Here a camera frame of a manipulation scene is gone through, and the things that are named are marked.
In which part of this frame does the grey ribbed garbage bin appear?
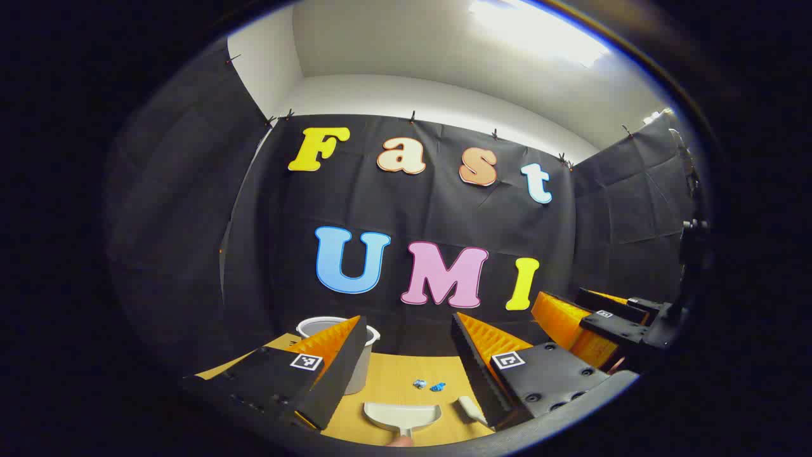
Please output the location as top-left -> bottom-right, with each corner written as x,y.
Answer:
296,316 -> 381,395

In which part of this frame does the wooden desktop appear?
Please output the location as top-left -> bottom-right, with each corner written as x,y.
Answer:
193,333 -> 495,447

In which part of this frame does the small grey broom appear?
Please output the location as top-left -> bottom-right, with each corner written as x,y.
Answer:
458,396 -> 489,427

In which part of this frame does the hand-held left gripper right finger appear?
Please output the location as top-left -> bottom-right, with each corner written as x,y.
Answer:
450,311 -> 613,431

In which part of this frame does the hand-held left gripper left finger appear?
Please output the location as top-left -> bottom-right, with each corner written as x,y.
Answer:
181,315 -> 369,431

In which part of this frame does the grey plastic dustpan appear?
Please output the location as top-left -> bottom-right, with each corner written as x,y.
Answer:
363,401 -> 442,445

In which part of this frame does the metal stand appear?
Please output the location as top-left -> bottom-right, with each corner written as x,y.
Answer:
666,124 -> 702,204

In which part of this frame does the ceiling light panel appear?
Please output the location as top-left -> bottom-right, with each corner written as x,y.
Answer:
469,0 -> 613,67

